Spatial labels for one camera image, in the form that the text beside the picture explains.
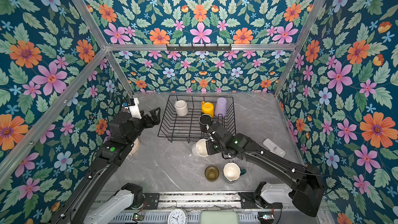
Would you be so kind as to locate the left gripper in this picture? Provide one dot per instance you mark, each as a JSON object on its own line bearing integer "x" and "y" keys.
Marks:
{"x": 156, "y": 118}

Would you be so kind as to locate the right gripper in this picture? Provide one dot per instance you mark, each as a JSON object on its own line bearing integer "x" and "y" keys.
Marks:
{"x": 209, "y": 148}

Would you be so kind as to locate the black mug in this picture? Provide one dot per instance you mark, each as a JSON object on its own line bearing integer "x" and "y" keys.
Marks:
{"x": 204, "y": 121}

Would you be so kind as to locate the cream white mug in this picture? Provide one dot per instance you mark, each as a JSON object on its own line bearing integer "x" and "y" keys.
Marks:
{"x": 199, "y": 148}

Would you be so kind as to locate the lavender plastic cup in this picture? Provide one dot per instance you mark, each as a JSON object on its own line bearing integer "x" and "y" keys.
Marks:
{"x": 221, "y": 107}

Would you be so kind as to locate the red interior white mug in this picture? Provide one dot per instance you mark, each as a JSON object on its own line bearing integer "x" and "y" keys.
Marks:
{"x": 181, "y": 108}

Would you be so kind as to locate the yellow mug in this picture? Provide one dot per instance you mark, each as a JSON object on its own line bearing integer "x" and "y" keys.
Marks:
{"x": 208, "y": 108}

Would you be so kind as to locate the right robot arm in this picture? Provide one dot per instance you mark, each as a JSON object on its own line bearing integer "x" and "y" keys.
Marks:
{"x": 306, "y": 183}

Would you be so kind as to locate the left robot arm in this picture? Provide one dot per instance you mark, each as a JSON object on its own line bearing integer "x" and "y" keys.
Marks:
{"x": 125, "y": 129}

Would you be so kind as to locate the round beige kitchen timer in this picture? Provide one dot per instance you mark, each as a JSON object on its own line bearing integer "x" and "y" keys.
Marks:
{"x": 135, "y": 147}

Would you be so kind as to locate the olive green glass cup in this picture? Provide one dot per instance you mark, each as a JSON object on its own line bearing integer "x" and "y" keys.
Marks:
{"x": 211, "y": 173}

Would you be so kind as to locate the pale green sponge pad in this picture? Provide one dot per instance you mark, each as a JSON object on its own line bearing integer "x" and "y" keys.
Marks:
{"x": 219, "y": 217}

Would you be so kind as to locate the white analog clock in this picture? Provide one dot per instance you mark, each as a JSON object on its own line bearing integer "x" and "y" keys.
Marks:
{"x": 178, "y": 216}

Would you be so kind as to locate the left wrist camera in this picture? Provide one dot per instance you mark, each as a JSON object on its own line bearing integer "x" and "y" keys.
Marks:
{"x": 131, "y": 106}

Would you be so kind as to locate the black wire dish rack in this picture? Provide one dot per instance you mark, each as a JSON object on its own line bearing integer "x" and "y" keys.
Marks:
{"x": 184, "y": 128}

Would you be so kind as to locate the white mug green handle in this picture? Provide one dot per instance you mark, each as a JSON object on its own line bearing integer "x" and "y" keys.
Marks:
{"x": 232, "y": 172}

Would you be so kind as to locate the wall hook rail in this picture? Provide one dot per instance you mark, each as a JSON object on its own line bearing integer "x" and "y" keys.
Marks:
{"x": 194, "y": 48}

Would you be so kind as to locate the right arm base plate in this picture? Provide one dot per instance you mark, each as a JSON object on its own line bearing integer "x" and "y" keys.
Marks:
{"x": 249, "y": 200}

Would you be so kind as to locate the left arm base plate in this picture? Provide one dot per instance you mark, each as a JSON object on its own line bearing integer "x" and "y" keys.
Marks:
{"x": 149, "y": 201}

